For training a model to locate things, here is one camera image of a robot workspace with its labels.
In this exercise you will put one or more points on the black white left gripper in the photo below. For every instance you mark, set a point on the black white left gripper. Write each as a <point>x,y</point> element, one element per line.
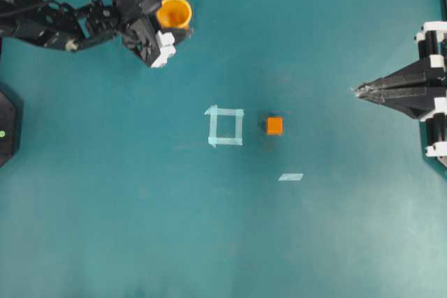
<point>142,34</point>

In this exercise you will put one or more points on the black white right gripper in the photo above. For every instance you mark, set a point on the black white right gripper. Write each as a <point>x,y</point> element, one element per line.
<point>427,105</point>

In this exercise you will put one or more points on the orange plastic cup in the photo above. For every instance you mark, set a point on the orange plastic cup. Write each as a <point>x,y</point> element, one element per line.
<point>175,14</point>

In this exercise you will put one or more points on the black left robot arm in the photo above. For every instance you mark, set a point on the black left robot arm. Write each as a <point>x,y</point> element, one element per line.
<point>56,25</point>

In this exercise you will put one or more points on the light blue tape square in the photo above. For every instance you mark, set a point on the light blue tape square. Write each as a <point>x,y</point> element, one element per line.
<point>225,126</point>

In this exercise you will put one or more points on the orange cube block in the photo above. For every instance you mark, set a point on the orange cube block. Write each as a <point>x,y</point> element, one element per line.
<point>274,126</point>

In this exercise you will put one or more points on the light blue tape strip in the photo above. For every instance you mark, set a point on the light blue tape strip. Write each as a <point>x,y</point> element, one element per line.
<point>291,177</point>

